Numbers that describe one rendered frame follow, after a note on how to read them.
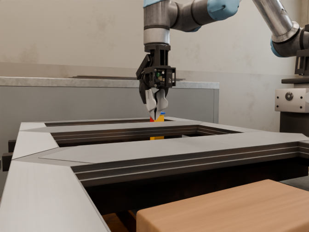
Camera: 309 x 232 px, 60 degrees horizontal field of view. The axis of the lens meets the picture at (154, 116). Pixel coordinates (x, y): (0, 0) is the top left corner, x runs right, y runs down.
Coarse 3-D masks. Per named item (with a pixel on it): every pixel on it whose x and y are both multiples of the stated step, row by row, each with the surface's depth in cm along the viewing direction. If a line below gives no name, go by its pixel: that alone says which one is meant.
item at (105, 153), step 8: (104, 144) 64; (112, 144) 64; (88, 152) 55; (96, 152) 55; (104, 152) 55; (112, 152) 55; (120, 152) 55; (128, 152) 55; (96, 160) 48; (104, 160) 48; (112, 160) 48; (120, 160) 48
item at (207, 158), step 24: (120, 120) 129; (144, 120) 135; (168, 120) 131; (288, 144) 67; (72, 168) 45; (96, 168) 46; (120, 168) 48; (144, 168) 50; (168, 168) 51; (192, 168) 53
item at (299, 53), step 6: (306, 24) 59; (306, 30) 59; (300, 54) 58; (306, 54) 57; (300, 60) 60; (306, 60) 58; (300, 66) 59; (306, 66) 58; (300, 72) 58; (306, 72) 57
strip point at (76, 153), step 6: (66, 150) 57; (72, 150) 57; (78, 150) 57; (42, 156) 52; (48, 156) 52; (54, 156) 52; (60, 156) 52; (66, 156) 52; (72, 156) 52; (78, 156) 52; (84, 156) 52; (90, 162) 47; (96, 162) 47
